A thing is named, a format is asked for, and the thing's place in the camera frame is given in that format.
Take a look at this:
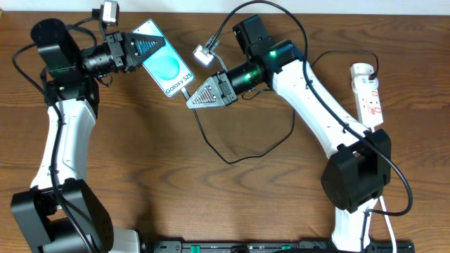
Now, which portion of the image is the black USB charging cable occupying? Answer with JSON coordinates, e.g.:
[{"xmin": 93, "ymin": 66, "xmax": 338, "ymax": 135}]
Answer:
[{"xmin": 181, "ymin": 50, "xmax": 380, "ymax": 165}]

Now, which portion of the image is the blue screen Galaxy smartphone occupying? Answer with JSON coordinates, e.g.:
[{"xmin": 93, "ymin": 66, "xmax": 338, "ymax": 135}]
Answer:
[{"xmin": 132, "ymin": 19, "xmax": 195, "ymax": 97}]

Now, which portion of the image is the white power strip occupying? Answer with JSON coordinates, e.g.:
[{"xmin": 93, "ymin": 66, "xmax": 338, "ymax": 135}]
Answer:
[{"xmin": 352, "ymin": 75, "xmax": 383, "ymax": 129}]

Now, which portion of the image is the white USB wall charger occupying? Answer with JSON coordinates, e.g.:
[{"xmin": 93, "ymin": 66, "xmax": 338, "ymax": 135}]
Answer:
[{"xmin": 350, "ymin": 63, "xmax": 377, "ymax": 80}]

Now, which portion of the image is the black right camera cable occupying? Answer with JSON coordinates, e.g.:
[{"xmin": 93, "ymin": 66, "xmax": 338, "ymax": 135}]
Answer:
[{"xmin": 210, "ymin": 0, "xmax": 414, "ymax": 252}]

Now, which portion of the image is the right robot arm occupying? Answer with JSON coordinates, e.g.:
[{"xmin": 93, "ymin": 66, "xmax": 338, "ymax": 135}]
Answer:
[{"xmin": 186, "ymin": 15, "xmax": 391, "ymax": 252}]

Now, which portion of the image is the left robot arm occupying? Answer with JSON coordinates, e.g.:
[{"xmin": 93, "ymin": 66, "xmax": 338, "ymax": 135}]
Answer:
[{"xmin": 11, "ymin": 18, "xmax": 166, "ymax": 252}]

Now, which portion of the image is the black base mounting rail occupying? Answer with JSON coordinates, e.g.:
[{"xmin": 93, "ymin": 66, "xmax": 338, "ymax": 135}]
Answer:
[{"xmin": 140, "ymin": 238, "xmax": 416, "ymax": 253}]

